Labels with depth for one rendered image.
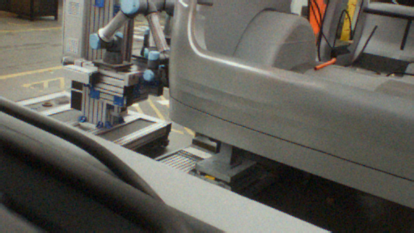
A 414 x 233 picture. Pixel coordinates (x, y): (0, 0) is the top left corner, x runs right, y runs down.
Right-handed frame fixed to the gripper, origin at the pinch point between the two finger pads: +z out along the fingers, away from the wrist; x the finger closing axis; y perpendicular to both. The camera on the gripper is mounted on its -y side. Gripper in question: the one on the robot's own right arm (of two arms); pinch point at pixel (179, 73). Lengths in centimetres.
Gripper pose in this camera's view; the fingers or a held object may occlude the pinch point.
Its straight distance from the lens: 331.7
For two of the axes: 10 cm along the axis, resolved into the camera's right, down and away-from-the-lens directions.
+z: 5.5, -1.8, 8.1
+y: 1.3, -9.5, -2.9
